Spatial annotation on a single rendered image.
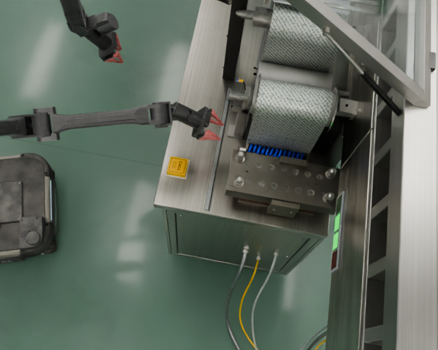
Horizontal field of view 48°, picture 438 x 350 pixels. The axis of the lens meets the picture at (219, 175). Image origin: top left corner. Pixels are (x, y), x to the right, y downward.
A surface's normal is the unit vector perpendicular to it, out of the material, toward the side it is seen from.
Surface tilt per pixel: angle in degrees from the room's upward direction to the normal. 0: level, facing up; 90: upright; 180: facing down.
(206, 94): 0
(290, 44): 92
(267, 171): 0
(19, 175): 0
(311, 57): 92
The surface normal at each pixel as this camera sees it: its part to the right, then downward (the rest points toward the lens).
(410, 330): 0.06, -0.37
